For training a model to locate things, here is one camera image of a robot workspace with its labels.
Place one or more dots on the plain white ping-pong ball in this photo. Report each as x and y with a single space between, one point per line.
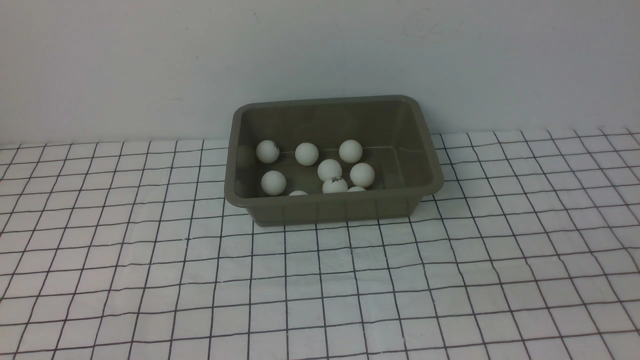
350 151

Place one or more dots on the white ball with red-black logo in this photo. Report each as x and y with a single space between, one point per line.
362 175

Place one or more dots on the white ball with black logo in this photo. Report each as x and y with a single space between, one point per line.
267 152

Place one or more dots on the olive green plastic bin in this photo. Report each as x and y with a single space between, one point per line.
396 142

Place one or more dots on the white black-grid tablecloth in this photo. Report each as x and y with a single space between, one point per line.
129 251

